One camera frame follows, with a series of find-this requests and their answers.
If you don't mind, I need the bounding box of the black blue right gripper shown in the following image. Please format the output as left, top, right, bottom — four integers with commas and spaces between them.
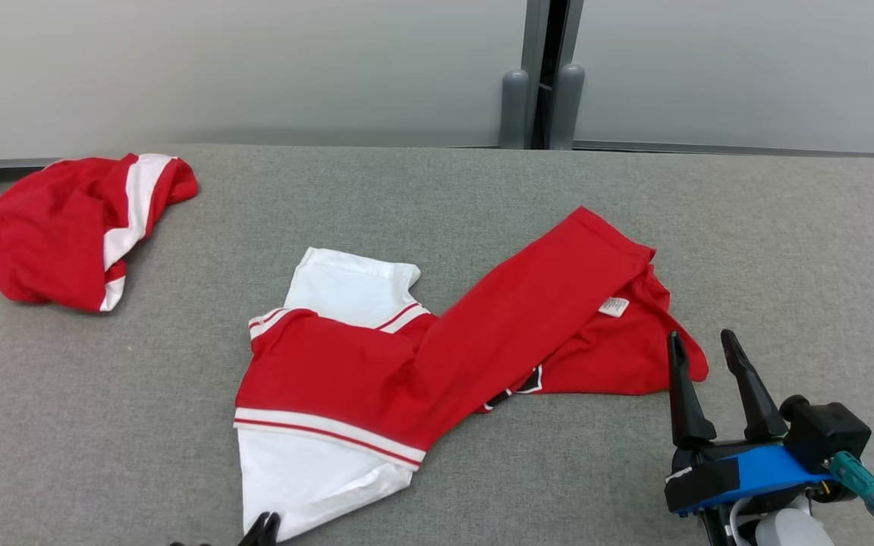
663, 328, 834, 519

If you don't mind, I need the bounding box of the red jersey with striped trim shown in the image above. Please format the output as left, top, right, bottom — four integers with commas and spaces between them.
234, 206, 709, 543

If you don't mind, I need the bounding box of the red garment with white band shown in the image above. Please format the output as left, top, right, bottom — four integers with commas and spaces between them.
0, 153, 200, 313

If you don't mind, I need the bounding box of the grey rounded partition foot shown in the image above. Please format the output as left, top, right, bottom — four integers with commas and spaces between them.
549, 63, 586, 150
499, 68, 530, 150

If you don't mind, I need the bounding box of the teal plug right camera cable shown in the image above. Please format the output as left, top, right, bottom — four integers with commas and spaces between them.
824, 451, 874, 546

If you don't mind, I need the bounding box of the grey partition frame with gap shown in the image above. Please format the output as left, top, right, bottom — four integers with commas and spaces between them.
520, 0, 586, 150

